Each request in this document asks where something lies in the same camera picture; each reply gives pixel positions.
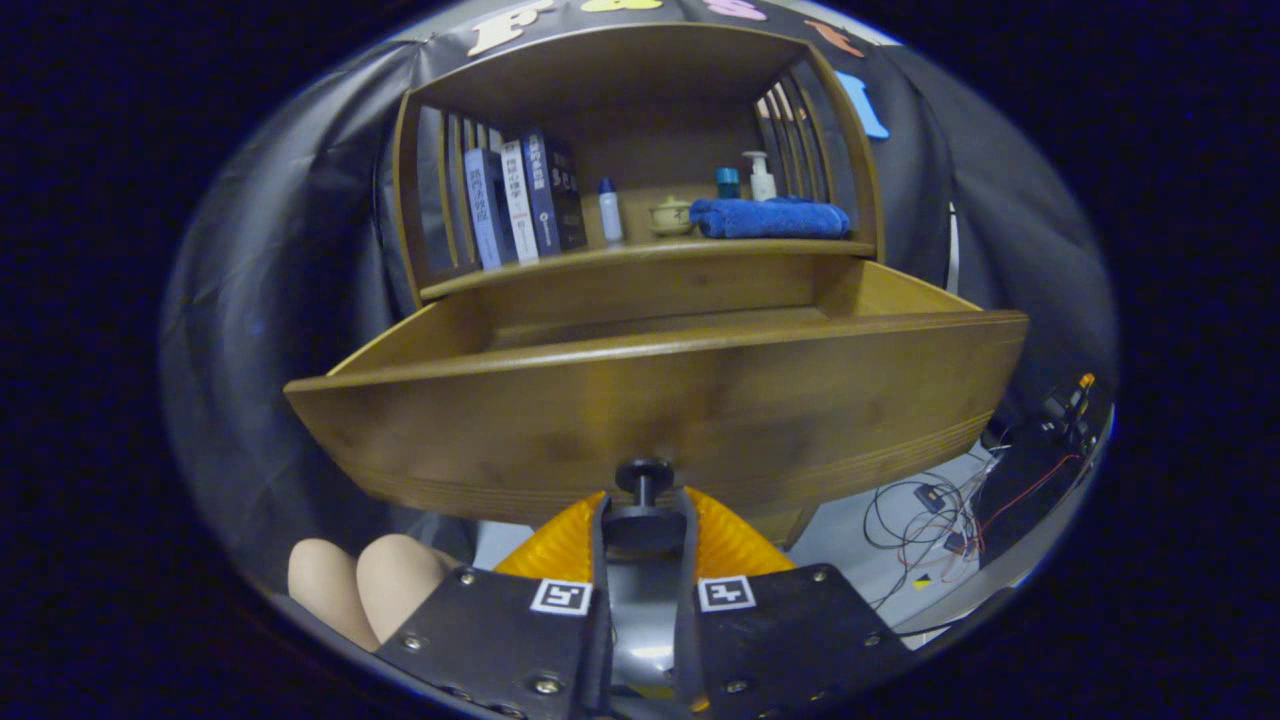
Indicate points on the blue towel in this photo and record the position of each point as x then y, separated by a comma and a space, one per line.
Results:
770, 218

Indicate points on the wooden cabinet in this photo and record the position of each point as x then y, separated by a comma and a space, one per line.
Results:
650, 130

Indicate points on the white bottle with blue cap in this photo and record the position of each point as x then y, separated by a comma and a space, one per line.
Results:
610, 212

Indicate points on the black device with orange part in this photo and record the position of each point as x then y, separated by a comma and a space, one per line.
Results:
1065, 405

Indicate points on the white book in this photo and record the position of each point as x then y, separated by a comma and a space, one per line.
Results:
520, 205

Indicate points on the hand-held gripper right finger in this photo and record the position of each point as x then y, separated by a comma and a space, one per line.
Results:
800, 635

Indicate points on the small black adapter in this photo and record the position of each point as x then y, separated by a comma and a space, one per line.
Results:
932, 497

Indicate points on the dark floor mat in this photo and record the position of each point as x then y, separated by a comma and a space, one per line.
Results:
1020, 510

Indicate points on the dark navy book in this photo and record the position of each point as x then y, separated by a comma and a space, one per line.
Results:
555, 190

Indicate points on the wooden countertop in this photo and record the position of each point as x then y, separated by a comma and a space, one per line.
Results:
640, 256

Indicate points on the beige lidded tea cup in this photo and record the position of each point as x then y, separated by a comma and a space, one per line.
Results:
670, 217

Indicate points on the wooden drawer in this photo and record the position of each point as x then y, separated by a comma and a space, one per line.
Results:
700, 410

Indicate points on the teal bottle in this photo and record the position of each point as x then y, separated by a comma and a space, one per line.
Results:
727, 182

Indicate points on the white pump bottle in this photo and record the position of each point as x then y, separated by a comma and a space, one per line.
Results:
762, 178

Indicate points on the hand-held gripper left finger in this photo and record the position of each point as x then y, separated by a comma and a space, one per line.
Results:
500, 640

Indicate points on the black drawer knob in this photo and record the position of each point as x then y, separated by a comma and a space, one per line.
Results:
643, 525

